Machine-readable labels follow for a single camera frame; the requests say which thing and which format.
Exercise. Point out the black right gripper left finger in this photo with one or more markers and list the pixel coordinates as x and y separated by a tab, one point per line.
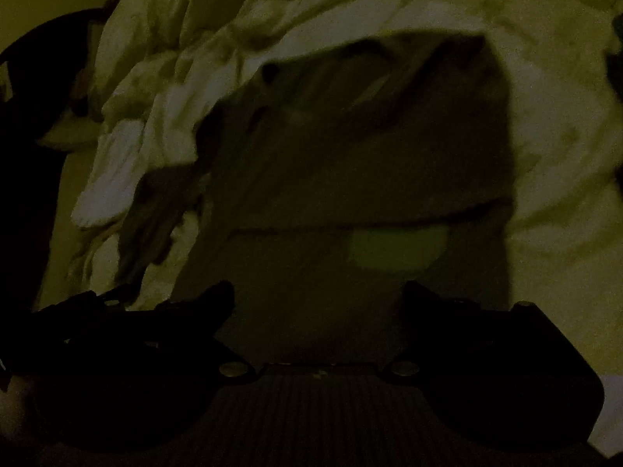
88	377

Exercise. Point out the light floral bed sheet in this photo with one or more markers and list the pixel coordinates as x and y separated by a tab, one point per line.
161	65

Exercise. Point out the dark dotted small garment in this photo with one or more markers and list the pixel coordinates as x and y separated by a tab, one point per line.
359	190

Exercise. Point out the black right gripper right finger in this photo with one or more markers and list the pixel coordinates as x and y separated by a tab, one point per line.
520	394

